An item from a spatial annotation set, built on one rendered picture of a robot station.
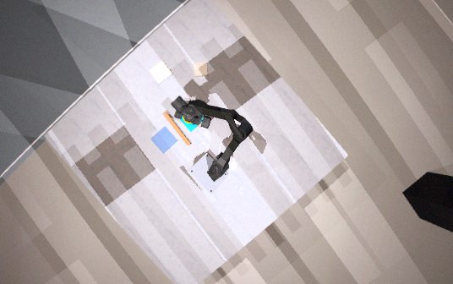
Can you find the tan wooden bar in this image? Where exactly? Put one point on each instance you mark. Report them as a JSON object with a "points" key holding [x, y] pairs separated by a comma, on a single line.
{"points": [[185, 139]]}

